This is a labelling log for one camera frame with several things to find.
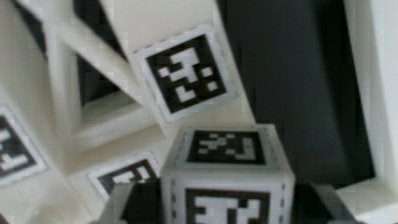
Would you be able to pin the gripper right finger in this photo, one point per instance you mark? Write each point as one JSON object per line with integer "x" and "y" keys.
{"x": 318, "y": 206}

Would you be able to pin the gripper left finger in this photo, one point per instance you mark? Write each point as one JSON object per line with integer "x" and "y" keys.
{"x": 134, "y": 204}

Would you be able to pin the white small chair part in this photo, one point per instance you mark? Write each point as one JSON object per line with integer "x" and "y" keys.
{"x": 226, "y": 177}

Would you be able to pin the white chair back frame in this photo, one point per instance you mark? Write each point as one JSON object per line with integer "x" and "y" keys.
{"x": 80, "y": 119}

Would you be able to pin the white chair seat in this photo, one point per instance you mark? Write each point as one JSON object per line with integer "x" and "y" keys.
{"x": 125, "y": 173}

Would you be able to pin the white U-shaped fence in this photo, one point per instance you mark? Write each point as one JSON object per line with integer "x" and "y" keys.
{"x": 370, "y": 197}

